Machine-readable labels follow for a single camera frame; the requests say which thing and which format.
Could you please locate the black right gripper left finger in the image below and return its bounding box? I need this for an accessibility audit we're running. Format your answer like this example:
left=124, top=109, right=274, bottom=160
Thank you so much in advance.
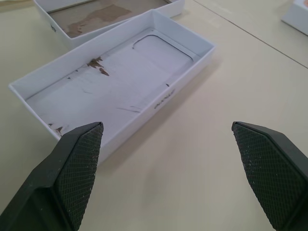
left=0, top=121, right=104, bottom=231

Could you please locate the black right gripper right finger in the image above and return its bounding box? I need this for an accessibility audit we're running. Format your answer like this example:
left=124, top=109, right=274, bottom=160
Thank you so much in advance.
left=231, top=121, right=308, bottom=231

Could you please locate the white phone box lid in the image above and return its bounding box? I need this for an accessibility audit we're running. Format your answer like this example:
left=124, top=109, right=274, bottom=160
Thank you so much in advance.
left=8, top=9, right=217, bottom=164

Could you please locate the white box with orange phone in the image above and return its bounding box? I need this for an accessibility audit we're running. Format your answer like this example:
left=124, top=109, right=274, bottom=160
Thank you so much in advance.
left=281, top=0, right=308, bottom=37

